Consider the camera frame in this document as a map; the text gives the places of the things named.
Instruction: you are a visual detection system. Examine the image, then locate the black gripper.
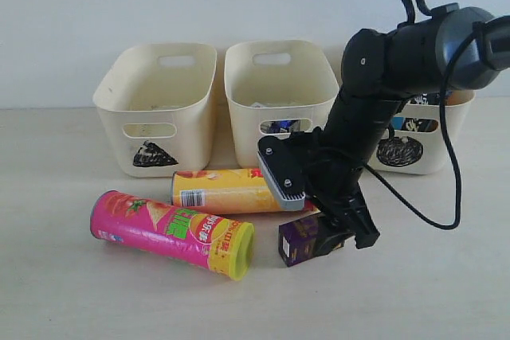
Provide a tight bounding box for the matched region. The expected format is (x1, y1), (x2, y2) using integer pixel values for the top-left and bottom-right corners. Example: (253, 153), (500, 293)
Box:
(282, 127), (380, 256)

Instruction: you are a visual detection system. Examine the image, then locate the purple drink carton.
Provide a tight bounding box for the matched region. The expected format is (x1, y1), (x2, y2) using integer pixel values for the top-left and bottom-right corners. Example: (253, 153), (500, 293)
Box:
(278, 213), (325, 267)

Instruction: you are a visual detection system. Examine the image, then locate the blue noodle packet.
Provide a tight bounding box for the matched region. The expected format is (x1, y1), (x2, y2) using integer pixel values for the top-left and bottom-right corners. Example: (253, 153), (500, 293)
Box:
(391, 93), (441, 132)

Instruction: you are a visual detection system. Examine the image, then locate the white blue milk carton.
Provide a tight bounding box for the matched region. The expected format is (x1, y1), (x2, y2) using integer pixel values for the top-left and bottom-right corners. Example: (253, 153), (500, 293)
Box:
(249, 101), (312, 135)

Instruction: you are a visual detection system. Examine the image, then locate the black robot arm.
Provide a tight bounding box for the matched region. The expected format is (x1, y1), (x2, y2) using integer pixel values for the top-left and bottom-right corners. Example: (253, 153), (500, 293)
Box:
(257, 3), (509, 265)

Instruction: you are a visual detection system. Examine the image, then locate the cream bin circle mark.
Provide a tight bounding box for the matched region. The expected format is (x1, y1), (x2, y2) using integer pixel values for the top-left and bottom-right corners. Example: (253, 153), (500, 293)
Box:
(366, 88), (476, 176)

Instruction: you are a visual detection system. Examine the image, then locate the pink chips can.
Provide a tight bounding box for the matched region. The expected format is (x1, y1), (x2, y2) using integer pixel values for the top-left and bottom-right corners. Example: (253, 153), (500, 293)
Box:
(90, 190), (254, 280)

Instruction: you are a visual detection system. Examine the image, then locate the yellow chips can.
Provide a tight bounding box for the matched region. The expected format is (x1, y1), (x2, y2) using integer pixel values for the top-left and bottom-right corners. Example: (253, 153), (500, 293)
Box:
(170, 168), (282, 216)

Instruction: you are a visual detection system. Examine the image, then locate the cream bin square mark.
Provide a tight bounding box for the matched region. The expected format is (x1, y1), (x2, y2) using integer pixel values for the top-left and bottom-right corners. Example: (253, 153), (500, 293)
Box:
(224, 40), (339, 168)

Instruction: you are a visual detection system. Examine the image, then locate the cream bin triangle mark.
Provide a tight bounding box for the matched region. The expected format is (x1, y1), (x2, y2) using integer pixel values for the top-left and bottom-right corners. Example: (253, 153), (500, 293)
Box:
(92, 43), (218, 178)

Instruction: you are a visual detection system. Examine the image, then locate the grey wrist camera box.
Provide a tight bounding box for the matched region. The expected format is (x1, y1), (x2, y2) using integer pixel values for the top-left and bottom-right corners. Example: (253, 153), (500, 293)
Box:
(257, 136), (305, 211)

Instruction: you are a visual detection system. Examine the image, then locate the black cable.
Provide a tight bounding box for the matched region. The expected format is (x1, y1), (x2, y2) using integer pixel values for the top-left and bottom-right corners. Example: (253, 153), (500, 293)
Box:
(368, 0), (491, 230)

